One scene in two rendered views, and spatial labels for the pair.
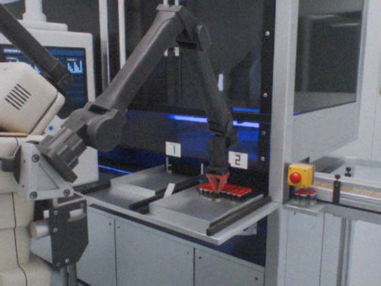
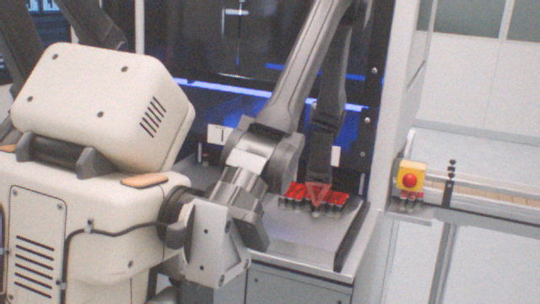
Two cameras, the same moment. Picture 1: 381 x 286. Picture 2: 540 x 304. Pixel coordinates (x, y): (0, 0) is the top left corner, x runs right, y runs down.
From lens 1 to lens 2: 0.50 m
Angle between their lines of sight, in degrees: 21
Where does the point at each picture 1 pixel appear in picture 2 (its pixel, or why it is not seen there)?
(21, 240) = not seen: outside the picture
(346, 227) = (451, 232)
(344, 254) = (445, 263)
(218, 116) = (337, 107)
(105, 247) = not seen: hidden behind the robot
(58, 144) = (245, 198)
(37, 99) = (171, 116)
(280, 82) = (399, 56)
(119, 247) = not seen: hidden behind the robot
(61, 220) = (191, 290)
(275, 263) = (368, 283)
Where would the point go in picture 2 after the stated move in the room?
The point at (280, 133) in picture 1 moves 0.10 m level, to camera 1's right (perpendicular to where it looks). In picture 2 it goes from (391, 122) to (423, 122)
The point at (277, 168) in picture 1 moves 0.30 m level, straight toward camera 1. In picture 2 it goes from (383, 167) to (421, 212)
